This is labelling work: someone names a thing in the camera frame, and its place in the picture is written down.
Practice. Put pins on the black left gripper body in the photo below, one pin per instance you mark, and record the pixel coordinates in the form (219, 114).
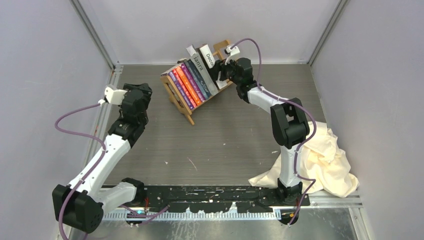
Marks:
(147, 93)

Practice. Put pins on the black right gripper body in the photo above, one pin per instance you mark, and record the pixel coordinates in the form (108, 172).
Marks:
(227, 71)

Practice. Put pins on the stack of grey magazines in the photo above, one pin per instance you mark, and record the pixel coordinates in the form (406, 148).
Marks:
(203, 74)

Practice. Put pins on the floral Louisa May Alcott book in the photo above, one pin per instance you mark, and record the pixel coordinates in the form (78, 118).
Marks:
(198, 79)

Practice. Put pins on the white Decorate Furniture book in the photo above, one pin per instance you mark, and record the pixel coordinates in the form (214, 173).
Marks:
(212, 66)

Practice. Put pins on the blue Nineteen Eighty-Four book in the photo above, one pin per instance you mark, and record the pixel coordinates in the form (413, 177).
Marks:
(186, 70)

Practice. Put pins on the red Treehouse book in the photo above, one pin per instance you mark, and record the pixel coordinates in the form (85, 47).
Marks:
(183, 90)

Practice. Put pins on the orange 78-Storey Treehouse book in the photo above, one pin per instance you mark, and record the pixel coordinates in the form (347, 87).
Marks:
(192, 95)

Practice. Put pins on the magenta paperback book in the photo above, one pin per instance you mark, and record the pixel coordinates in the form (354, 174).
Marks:
(190, 84)

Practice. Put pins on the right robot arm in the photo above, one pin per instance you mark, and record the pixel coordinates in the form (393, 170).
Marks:
(289, 123)

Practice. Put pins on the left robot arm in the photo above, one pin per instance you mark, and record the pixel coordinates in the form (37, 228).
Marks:
(81, 204)

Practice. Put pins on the cream cloth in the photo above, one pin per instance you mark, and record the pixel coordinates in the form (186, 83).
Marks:
(321, 159)

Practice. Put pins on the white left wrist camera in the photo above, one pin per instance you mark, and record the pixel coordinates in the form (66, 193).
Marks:
(112, 96)

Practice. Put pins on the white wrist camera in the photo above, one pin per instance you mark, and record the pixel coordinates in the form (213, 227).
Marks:
(112, 96)
(232, 53)

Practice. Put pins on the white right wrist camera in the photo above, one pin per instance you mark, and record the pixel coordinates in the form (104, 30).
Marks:
(232, 53)

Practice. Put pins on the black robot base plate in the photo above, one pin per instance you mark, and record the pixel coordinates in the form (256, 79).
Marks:
(217, 198)

